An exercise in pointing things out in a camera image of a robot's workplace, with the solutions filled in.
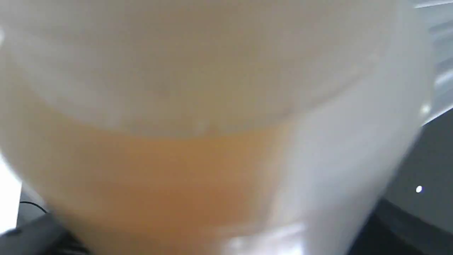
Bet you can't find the grey backdrop cloth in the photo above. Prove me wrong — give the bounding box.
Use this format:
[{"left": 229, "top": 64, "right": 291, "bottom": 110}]
[{"left": 412, "top": 0, "right": 453, "bottom": 123}]

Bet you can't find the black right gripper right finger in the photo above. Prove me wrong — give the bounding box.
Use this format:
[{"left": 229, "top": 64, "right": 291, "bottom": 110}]
[{"left": 348, "top": 199, "right": 453, "bottom": 255}]

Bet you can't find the black cable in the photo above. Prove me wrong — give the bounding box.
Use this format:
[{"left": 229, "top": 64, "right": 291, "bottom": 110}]
[{"left": 19, "top": 201, "right": 48, "bottom": 214}]

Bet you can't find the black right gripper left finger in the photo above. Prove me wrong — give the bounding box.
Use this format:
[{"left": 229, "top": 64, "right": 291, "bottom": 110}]
[{"left": 0, "top": 213, "right": 91, "bottom": 255}]

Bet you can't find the translucent squeeze bottle amber liquid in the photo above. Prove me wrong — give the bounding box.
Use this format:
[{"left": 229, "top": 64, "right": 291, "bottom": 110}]
[{"left": 1, "top": 0, "right": 435, "bottom": 255}]

